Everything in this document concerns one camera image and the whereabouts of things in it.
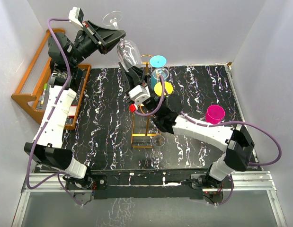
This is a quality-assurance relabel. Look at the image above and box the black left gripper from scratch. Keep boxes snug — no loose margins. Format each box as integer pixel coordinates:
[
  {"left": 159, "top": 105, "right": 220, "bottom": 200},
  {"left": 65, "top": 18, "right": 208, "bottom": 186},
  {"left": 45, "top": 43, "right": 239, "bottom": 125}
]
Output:
[{"left": 70, "top": 20, "right": 126, "bottom": 67}]

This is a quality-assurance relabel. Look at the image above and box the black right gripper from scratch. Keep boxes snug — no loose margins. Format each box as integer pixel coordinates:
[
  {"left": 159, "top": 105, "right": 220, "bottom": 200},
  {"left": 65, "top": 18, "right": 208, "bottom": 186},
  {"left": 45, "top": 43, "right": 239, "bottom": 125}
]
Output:
[{"left": 119, "top": 60, "right": 160, "bottom": 118}]

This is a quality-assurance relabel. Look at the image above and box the clear flute glass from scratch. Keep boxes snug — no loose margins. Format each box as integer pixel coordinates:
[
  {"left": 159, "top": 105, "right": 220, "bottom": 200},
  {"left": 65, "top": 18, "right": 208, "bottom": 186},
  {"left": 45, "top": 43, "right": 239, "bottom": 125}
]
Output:
[{"left": 152, "top": 67, "right": 169, "bottom": 80}]

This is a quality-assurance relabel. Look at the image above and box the grey clear wine glass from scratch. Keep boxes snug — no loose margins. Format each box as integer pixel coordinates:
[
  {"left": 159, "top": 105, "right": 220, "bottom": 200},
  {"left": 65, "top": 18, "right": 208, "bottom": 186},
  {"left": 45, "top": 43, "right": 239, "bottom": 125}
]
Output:
[{"left": 103, "top": 11, "right": 142, "bottom": 71}]

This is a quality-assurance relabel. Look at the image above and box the blue plastic wine glass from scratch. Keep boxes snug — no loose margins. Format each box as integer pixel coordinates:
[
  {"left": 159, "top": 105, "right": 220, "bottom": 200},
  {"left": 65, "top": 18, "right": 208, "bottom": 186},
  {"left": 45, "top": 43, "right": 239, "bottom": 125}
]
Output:
[{"left": 150, "top": 55, "right": 167, "bottom": 89}]

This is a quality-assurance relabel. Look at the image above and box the orange plastic wine glass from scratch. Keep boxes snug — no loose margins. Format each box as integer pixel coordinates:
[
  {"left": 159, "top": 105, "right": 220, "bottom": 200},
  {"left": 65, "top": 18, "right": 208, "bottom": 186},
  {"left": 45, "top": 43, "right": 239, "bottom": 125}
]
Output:
[{"left": 153, "top": 81, "right": 174, "bottom": 97}]

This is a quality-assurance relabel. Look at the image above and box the magenta plastic wine glass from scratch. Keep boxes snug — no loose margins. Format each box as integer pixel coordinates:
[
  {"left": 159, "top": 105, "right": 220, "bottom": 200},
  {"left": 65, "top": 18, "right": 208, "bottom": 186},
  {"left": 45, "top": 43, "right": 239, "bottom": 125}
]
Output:
[{"left": 205, "top": 105, "right": 225, "bottom": 124}]

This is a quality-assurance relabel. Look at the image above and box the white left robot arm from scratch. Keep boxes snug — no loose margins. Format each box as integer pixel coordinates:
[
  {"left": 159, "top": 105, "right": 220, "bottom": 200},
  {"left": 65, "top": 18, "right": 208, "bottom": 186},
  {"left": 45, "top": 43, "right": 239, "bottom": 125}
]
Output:
[{"left": 24, "top": 20, "right": 126, "bottom": 189}]

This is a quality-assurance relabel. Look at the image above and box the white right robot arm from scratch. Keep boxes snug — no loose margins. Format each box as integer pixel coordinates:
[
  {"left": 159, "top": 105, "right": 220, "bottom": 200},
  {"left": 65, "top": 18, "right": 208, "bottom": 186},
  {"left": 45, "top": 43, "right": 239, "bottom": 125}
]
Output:
[{"left": 119, "top": 62, "right": 255, "bottom": 188}]

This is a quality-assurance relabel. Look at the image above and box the clear wine glass front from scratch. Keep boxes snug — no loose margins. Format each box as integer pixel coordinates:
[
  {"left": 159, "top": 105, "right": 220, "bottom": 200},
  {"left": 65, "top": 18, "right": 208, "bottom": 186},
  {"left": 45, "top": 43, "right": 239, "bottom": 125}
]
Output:
[{"left": 151, "top": 134, "right": 166, "bottom": 164}]

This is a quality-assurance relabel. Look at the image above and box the wooden stepped shelf rack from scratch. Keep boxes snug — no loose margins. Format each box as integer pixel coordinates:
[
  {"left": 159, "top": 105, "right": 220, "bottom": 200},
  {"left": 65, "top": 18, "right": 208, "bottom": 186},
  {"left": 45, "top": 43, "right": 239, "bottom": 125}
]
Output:
[{"left": 11, "top": 31, "right": 91, "bottom": 130}]

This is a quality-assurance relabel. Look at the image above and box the red white small block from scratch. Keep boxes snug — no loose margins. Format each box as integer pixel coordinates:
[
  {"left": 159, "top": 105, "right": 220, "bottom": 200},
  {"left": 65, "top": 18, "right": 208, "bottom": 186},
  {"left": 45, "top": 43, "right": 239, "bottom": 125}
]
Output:
[{"left": 68, "top": 105, "right": 77, "bottom": 118}]

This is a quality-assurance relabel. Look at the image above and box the green cap marker pen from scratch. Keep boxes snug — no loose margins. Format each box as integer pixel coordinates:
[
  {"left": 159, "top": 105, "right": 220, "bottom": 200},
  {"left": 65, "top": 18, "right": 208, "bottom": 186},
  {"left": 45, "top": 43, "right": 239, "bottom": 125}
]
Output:
[{"left": 40, "top": 83, "right": 47, "bottom": 105}]

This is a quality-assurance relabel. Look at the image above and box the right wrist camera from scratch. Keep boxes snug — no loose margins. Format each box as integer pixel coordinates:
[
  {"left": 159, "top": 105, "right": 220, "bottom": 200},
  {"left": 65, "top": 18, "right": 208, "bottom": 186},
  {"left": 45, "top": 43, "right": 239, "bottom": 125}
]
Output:
[{"left": 128, "top": 85, "right": 151, "bottom": 106}]

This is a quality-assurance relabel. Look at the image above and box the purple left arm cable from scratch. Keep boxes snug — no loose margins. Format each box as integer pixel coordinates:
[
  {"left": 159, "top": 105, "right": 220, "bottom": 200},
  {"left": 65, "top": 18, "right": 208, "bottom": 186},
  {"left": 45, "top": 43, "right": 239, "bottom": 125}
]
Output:
[{"left": 26, "top": 17, "right": 95, "bottom": 208}]

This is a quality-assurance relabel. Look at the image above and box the gold wire glass rack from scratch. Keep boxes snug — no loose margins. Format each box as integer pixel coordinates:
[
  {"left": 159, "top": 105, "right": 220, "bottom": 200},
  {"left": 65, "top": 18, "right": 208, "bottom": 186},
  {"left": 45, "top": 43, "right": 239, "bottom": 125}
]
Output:
[{"left": 131, "top": 54, "right": 158, "bottom": 148}]

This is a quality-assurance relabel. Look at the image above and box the aluminium frame rail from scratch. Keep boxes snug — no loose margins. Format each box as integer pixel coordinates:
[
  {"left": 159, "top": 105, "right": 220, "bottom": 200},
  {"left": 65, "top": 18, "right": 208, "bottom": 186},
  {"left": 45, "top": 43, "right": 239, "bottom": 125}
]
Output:
[{"left": 12, "top": 171, "right": 286, "bottom": 227}]

